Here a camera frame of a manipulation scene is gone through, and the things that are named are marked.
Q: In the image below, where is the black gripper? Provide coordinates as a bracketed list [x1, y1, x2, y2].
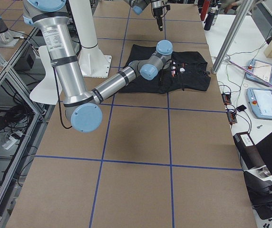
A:
[151, 0, 170, 31]
[158, 56, 172, 86]

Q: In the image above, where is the black graphic t-shirt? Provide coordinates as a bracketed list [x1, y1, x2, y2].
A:
[119, 51, 211, 94]

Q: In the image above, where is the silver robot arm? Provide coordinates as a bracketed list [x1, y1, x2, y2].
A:
[125, 0, 171, 31]
[23, 0, 173, 133]

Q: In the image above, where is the black water bottle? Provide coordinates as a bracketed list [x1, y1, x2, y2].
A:
[204, 7, 217, 31]

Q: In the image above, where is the orange black usb hub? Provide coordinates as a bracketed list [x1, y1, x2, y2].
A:
[222, 93, 232, 105]

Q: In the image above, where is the far blue teach pendant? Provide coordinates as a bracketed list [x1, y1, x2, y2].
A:
[247, 59, 272, 85]

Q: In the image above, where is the blue teach pendant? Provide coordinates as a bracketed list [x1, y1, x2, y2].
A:
[246, 87, 272, 120]
[247, 59, 272, 85]

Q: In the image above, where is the near blue teach pendant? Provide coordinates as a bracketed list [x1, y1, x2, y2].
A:
[246, 87, 272, 120]

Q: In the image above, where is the white plastic chair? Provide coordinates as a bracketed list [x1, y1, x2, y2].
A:
[29, 46, 58, 105]

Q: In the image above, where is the grabber stick tool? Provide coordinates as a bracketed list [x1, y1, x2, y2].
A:
[225, 56, 272, 97]

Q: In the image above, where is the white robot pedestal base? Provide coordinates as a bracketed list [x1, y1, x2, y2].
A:
[69, 0, 112, 78]

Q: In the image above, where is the aluminium frame post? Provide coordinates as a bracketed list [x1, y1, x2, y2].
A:
[212, 0, 253, 74]

